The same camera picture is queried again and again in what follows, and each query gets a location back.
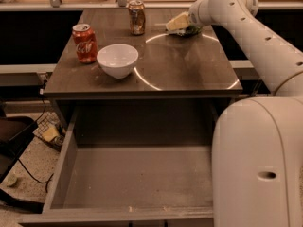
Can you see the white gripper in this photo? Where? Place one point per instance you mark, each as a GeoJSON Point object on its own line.
{"type": "Point", "coordinates": [193, 19]}

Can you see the green jalapeno chip bag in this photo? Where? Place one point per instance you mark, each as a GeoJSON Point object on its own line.
{"type": "Point", "coordinates": [183, 31]}

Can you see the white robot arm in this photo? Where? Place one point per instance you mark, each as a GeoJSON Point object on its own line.
{"type": "Point", "coordinates": [257, 149]}

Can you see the white ceramic bowl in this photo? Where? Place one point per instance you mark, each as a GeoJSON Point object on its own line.
{"type": "Point", "coordinates": [117, 60]}

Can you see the gold soda can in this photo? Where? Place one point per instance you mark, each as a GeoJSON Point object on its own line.
{"type": "Point", "coordinates": [136, 10]}

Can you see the red cola can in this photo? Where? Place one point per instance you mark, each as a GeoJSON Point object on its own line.
{"type": "Point", "coordinates": [86, 43]}

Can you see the open grey drawer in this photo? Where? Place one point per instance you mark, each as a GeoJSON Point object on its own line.
{"type": "Point", "coordinates": [133, 164]}

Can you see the black chair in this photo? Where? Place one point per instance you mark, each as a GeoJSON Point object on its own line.
{"type": "Point", "coordinates": [16, 132]}

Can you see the small green round object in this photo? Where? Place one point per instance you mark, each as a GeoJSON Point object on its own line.
{"type": "Point", "coordinates": [11, 180]}

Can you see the wire basket with items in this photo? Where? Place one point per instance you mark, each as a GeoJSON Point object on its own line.
{"type": "Point", "coordinates": [50, 131]}

